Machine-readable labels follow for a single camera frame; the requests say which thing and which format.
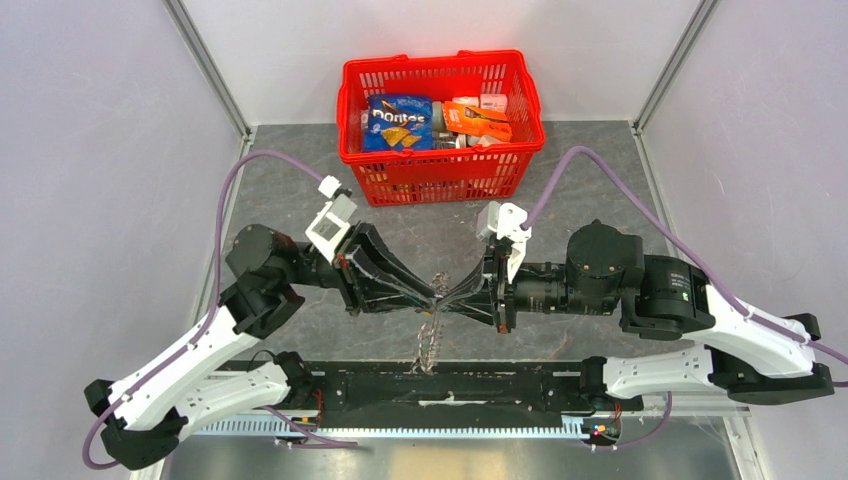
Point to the blue Doritos chip bag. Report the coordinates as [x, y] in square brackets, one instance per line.
[398, 122]

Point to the metal disc with keyrings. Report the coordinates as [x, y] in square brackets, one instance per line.
[430, 333]

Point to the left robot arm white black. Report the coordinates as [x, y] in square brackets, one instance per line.
[143, 417]

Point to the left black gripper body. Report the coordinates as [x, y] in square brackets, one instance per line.
[345, 260]

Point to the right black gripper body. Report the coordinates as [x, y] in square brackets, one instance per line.
[503, 290]

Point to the pink white box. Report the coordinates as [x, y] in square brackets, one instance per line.
[494, 102]

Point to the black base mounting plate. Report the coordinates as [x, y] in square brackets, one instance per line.
[454, 395]

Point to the glass jar in basket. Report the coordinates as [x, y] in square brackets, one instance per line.
[438, 122]

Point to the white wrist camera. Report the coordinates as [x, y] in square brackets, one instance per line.
[331, 224]
[505, 221]

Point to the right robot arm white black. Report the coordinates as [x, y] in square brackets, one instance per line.
[606, 272]

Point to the orange snack packet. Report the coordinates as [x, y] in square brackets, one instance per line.
[475, 121]

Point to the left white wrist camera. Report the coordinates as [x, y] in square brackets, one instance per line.
[331, 224]

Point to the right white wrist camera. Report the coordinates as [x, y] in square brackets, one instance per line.
[505, 221]

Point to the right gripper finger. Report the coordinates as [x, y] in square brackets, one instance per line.
[474, 307]
[473, 289]

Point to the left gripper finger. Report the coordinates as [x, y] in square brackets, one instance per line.
[382, 291]
[373, 258]

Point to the red plastic shopping basket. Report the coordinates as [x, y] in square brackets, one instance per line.
[458, 167]

